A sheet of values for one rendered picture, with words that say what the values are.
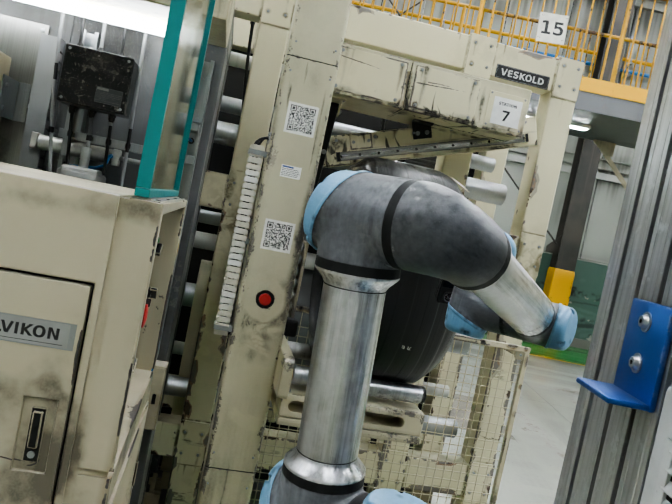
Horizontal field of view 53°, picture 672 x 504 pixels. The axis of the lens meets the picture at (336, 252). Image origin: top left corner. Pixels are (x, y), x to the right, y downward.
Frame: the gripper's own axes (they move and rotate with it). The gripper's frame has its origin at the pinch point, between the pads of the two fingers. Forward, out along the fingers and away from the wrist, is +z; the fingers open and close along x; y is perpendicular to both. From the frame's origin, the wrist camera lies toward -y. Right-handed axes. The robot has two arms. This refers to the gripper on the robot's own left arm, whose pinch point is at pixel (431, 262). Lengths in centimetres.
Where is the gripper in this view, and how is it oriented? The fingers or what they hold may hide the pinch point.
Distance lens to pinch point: 151.2
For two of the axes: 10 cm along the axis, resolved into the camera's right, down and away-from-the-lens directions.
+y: 1.7, -9.8, 0.5
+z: -1.8, 0.2, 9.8
